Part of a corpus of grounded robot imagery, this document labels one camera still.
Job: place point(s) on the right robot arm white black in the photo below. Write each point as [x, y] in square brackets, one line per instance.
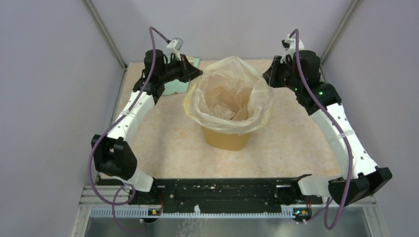
[360, 175]

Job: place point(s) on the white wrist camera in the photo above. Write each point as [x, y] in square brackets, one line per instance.
[290, 46]
[174, 46]

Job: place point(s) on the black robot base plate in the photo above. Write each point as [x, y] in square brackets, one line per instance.
[224, 196]

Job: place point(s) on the right aluminium frame post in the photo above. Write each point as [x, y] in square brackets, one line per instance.
[354, 5]

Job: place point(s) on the orange plastic trash bin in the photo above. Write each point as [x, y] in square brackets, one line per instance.
[229, 142]

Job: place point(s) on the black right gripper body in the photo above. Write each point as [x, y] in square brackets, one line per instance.
[281, 76]

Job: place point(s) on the left aluminium frame post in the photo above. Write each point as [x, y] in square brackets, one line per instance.
[89, 5]

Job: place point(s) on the aluminium frame post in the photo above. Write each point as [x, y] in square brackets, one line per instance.
[89, 5]
[354, 5]

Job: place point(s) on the grey slotted cable duct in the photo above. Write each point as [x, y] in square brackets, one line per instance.
[148, 213]

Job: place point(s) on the green patterned cloth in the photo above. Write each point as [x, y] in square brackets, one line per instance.
[176, 86]

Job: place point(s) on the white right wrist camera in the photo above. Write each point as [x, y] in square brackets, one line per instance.
[290, 46]

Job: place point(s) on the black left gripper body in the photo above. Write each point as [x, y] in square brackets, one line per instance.
[173, 71]

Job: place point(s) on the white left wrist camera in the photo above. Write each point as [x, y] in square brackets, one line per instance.
[174, 46]

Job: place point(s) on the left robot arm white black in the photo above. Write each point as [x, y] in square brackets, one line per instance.
[112, 154]

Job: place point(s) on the translucent yellowish trash bag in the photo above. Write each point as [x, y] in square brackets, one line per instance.
[230, 97]

